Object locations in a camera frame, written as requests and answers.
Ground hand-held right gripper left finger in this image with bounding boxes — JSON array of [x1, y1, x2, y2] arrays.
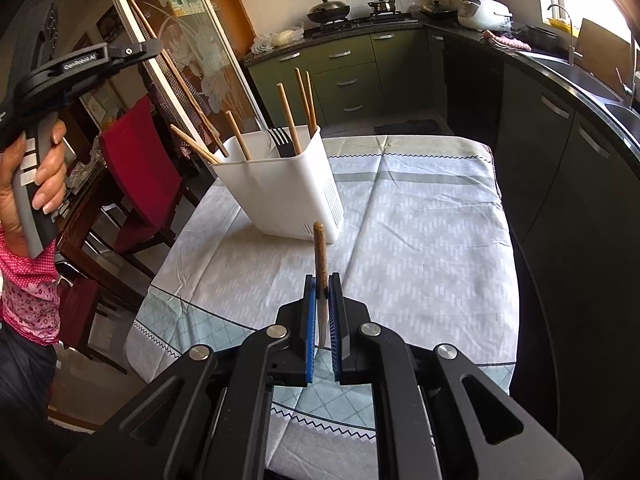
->
[[55, 274, 319, 480]]

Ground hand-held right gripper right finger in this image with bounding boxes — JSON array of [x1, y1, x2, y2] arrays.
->
[[327, 271, 584, 480]]

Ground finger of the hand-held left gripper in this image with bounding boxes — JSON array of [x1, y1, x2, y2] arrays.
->
[[107, 36, 165, 66]]

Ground ribbed brown wooden chopstick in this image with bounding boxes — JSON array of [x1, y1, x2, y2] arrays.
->
[[312, 222, 332, 349], [277, 83, 302, 155]]

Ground pale thin wooden chopstick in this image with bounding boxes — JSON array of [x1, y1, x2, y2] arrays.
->
[[170, 124, 221, 164]]

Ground white slotted plastic utensil holder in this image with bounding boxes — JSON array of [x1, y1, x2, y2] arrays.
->
[[207, 125, 346, 244]]

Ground person's left hand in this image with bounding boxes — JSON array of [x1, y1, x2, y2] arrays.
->
[[0, 121, 69, 261]]

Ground floral glass sliding door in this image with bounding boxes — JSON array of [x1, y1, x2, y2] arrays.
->
[[97, 0, 266, 142]]

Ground red covered chair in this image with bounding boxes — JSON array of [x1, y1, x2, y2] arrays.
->
[[97, 95, 191, 271]]

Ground pale patterned tablecloth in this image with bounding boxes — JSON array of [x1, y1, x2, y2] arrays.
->
[[125, 135, 521, 441]]

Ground white plastic bags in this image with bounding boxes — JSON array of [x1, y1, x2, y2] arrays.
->
[[250, 22, 305, 56]]

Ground black fork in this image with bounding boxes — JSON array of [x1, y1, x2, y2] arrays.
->
[[267, 127, 297, 157]]

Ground black wok with lid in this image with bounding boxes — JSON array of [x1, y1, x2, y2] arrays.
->
[[306, 0, 352, 25]]

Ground green kitchen cabinets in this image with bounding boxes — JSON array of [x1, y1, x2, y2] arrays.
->
[[245, 27, 640, 436]]

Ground black gas stove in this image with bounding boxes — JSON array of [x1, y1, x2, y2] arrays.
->
[[305, 14, 421, 31]]

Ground red cushioned chair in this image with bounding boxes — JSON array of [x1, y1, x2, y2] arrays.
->
[[56, 277, 132, 376]]

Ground person's dark trousers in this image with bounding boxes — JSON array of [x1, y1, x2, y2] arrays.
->
[[0, 330, 59, 461]]

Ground pot with glass lid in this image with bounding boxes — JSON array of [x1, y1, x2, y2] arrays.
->
[[420, 0, 459, 21]]

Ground pink cloth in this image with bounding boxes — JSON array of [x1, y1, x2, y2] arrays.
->
[[481, 30, 534, 54]]

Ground black kitchen countertop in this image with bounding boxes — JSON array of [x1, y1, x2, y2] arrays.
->
[[242, 15, 640, 171]]

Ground white rice cooker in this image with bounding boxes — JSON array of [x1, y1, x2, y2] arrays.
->
[[457, 0, 515, 31]]

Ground steel kitchen sink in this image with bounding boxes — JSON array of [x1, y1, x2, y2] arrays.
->
[[530, 50, 640, 127]]

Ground chrome kitchen faucet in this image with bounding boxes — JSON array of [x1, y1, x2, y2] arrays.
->
[[546, 4, 576, 66]]

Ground brown cutting board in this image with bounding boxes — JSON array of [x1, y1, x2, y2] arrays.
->
[[580, 17, 634, 69]]

